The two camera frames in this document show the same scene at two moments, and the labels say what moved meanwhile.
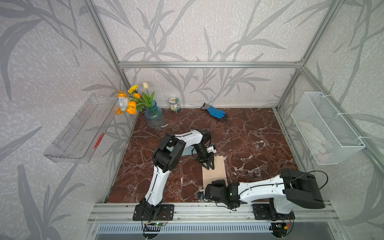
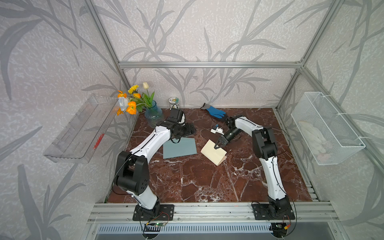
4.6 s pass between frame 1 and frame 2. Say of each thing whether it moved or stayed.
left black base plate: stayed
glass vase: stayed
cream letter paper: moved
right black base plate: stayed
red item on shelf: stayed
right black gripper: moved
